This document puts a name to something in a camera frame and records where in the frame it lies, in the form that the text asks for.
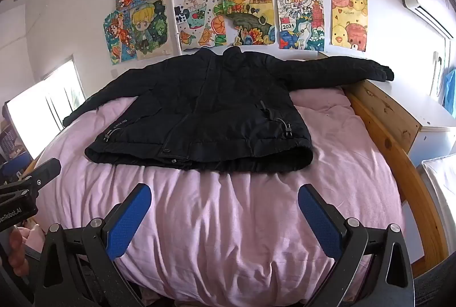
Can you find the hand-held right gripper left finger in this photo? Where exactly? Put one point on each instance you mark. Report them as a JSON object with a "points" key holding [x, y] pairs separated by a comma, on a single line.
{"points": [[130, 218]]}

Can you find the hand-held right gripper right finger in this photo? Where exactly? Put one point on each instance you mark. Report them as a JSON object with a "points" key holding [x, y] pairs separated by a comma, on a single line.
{"points": [[319, 221]]}

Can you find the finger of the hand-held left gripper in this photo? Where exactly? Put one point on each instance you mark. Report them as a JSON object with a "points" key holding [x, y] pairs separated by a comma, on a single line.
{"points": [[37, 173]]}

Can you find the black padded jacket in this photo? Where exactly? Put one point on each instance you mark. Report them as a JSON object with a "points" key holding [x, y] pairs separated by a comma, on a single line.
{"points": [[213, 107]]}

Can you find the person's left hand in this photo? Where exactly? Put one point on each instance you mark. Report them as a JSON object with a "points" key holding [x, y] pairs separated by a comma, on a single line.
{"points": [[16, 252]]}

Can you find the blue chair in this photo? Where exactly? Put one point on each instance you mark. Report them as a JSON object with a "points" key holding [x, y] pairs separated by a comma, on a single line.
{"points": [[14, 164]]}

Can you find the window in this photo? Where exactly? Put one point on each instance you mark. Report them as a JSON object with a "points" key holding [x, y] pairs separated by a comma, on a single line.
{"points": [[42, 107]]}

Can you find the pink blanket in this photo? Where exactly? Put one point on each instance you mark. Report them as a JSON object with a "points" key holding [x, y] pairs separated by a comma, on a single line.
{"points": [[231, 228]]}

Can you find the white mattress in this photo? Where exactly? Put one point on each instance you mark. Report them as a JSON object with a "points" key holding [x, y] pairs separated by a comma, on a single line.
{"points": [[441, 193]]}

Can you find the black mesh chair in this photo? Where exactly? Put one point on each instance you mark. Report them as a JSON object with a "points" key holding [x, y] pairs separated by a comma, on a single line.
{"points": [[434, 289]]}

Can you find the white cabinet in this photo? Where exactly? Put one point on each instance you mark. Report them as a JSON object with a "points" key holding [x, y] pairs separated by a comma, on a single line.
{"points": [[427, 114]]}

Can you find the blue cloth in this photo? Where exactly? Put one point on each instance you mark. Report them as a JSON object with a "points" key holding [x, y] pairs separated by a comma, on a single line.
{"points": [[450, 90]]}

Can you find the white air conditioner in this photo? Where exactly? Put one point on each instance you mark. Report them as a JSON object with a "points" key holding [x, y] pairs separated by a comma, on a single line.
{"points": [[424, 1]]}

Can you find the wooden bed frame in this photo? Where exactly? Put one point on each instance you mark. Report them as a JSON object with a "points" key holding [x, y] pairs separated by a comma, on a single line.
{"points": [[392, 136]]}

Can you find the group of colourful wall drawings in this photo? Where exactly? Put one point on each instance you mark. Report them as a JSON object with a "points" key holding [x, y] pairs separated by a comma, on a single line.
{"points": [[249, 15]]}

